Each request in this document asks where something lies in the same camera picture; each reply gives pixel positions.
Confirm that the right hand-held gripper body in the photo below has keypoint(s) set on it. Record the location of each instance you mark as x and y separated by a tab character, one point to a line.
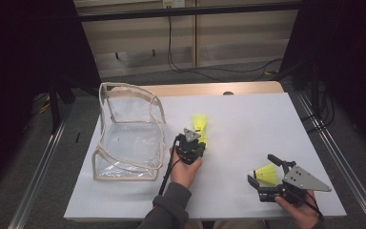
301	179

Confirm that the wooden table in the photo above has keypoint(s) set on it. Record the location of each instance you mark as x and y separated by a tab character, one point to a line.
219	88

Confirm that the black curtain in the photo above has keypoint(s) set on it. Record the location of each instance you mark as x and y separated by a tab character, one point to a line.
355	63
19	63

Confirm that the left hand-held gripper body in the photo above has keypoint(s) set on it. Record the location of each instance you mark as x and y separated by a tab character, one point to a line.
189	149

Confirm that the person's leg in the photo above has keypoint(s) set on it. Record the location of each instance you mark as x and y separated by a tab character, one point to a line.
238	225
195	225

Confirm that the person's right leg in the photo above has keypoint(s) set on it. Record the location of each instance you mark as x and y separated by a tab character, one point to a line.
238	225

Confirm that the person's left leg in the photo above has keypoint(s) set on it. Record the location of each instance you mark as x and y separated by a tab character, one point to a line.
195	225

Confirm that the person's left hand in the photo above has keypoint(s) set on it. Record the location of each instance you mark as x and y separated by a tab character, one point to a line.
184	173

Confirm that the black metal stand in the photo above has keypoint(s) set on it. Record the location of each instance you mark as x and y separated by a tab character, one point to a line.
54	108

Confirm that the metal floor rail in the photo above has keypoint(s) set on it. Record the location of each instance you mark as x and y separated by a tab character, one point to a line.
36	178
346	165

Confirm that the clear bag with beige trim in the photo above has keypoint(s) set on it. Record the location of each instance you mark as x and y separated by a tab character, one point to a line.
130	143

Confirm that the black horizontal bar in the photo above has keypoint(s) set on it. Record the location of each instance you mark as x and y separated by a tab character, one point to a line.
187	12

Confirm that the white wall outlet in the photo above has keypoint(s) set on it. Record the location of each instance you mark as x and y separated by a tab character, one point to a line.
173	3

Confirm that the dark table grommet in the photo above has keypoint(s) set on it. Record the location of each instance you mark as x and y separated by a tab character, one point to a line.
228	93

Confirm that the person's right hand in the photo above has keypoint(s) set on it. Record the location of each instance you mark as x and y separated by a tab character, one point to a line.
300	213

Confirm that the yellow shuttlecock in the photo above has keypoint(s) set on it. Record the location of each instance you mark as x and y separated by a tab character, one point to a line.
265	174
204	140
200	120

